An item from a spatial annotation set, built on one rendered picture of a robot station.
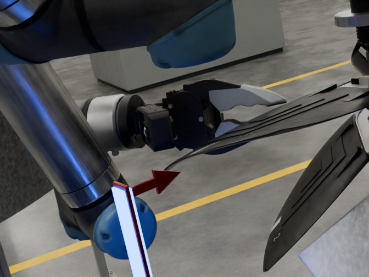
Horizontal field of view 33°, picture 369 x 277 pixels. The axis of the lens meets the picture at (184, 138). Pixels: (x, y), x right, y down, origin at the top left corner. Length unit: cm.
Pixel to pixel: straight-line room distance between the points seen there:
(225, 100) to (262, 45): 666
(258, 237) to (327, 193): 221
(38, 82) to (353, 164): 42
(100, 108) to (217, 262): 216
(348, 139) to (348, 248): 19
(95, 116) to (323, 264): 34
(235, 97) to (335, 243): 21
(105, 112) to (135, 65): 599
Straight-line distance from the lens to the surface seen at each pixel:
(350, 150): 89
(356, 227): 77
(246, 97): 75
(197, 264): 295
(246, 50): 732
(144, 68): 684
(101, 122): 81
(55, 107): 70
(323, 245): 77
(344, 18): 73
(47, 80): 70
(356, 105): 67
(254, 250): 297
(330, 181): 89
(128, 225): 57
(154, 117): 70
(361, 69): 84
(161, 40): 50
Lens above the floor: 138
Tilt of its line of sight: 17 degrees down
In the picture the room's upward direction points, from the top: 12 degrees counter-clockwise
